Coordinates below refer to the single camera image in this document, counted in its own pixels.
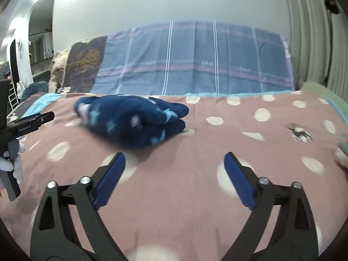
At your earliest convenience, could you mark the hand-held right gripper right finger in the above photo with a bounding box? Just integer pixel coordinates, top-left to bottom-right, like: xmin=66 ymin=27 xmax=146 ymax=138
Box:
xmin=223 ymin=152 xmax=318 ymax=261

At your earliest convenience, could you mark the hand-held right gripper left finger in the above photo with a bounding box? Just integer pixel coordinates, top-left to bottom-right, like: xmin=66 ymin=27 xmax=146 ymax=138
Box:
xmin=30 ymin=152 xmax=128 ymax=261

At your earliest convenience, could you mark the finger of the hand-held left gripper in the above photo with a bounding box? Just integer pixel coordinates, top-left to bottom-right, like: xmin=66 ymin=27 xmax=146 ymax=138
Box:
xmin=11 ymin=111 xmax=55 ymax=129

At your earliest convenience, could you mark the blue fleece star print pajama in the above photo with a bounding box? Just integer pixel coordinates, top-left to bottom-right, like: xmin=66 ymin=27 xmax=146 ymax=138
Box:
xmin=74 ymin=94 xmax=189 ymax=149

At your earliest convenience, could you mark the beige clothes pile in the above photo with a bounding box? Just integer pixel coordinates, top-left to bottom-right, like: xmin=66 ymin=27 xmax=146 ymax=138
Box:
xmin=48 ymin=48 xmax=71 ymax=93

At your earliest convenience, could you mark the person's left hand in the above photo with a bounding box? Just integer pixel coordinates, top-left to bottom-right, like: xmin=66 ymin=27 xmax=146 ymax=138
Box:
xmin=0 ymin=141 xmax=26 ymax=187

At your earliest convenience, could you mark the white rack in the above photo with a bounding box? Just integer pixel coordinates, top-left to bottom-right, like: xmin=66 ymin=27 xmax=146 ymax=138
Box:
xmin=8 ymin=80 xmax=19 ymax=108

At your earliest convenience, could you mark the dark blue fluffy blanket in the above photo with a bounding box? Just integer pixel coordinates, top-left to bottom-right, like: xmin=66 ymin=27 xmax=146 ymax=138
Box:
xmin=21 ymin=81 xmax=51 ymax=101

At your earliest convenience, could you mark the pink polka dot bedsheet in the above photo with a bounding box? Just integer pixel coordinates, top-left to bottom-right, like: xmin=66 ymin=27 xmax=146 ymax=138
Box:
xmin=0 ymin=91 xmax=348 ymax=261

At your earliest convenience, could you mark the dark tree print pillow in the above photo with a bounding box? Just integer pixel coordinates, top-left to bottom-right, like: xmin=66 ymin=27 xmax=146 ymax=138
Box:
xmin=61 ymin=34 xmax=109 ymax=94

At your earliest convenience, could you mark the green sheet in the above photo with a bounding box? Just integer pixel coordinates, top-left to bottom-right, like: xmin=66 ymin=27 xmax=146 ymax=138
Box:
xmin=299 ymin=81 xmax=348 ymax=123

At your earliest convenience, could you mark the blue plaid cloth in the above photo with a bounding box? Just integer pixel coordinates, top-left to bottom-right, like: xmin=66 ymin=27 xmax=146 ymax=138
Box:
xmin=90 ymin=20 xmax=295 ymax=95

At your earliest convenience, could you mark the white pleated curtain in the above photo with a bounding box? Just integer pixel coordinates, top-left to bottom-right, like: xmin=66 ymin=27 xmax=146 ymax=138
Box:
xmin=283 ymin=0 xmax=348 ymax=98

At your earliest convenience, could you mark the black floor lamp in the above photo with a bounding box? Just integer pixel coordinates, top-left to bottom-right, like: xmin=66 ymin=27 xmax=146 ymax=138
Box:
xmin=324 ymin=0 xmax=340 ymax=87

